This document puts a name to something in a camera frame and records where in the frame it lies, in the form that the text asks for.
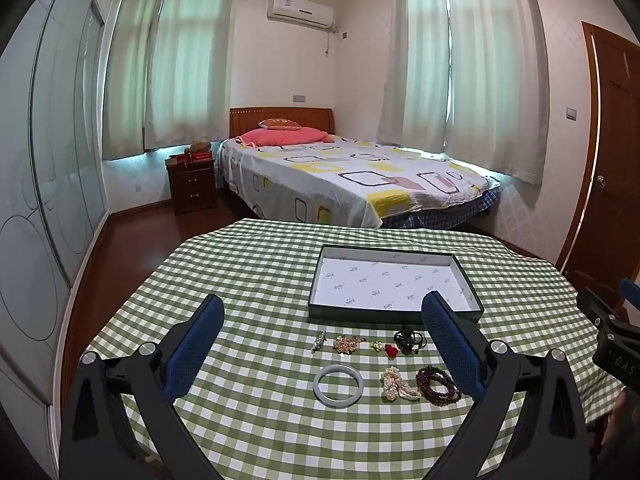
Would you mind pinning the red tassel charm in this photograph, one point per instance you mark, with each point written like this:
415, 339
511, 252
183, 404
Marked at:
391, 351

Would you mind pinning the metal door knob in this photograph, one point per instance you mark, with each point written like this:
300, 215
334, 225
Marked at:
600, 182

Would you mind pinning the brown wooden door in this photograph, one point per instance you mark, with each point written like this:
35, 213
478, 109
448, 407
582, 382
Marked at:
605, 135

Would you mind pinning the white air conditioner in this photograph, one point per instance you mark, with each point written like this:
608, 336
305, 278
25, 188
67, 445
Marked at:
300, 12

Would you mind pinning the white sheer curtain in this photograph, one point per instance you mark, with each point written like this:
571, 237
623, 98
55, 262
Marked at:
415, 60
495, 70
195, 60
130, 70

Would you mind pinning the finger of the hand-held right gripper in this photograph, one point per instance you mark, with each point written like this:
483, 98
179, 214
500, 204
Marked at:
631, 291
597, 305

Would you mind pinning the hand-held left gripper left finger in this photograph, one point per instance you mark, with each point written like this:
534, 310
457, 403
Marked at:
195, 350

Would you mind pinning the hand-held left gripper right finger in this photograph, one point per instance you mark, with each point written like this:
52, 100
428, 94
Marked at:
452, 350

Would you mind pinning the blue plaid mattress cover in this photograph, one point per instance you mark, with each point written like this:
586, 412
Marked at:
440, 215

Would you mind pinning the pale jade bangle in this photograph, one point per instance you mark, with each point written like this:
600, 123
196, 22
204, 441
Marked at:
317, 385

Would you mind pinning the green checked tablecloth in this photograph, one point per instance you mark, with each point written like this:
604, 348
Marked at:
250, 285

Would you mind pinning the small metallic brooch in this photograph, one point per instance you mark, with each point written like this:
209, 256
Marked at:
318, 343

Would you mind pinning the flat red box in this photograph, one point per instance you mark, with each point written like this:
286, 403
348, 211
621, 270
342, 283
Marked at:
192, 158

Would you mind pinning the brown stuffed toy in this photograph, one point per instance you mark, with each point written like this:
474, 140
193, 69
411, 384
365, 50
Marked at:
196, 148

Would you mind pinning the frosted glass wardrobe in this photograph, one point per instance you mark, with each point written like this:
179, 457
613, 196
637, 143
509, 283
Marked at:
50, 185

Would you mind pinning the pink pillow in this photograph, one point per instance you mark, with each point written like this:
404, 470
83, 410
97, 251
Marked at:
280, 136

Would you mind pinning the red brown cushion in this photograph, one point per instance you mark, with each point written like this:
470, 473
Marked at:
280, 124

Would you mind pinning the shallow green box tray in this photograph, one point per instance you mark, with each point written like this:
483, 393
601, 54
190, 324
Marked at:
390, 280

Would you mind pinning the wooden bed headboard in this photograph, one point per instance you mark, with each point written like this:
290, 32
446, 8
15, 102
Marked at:
310, 117

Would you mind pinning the patterned white bed sheet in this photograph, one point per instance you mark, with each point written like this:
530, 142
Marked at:
350, 170

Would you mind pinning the wall light switch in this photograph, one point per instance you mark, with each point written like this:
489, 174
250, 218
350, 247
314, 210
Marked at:
570, 113

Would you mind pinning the dark wooden nightstand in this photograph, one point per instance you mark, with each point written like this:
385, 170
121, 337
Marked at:
192, 185

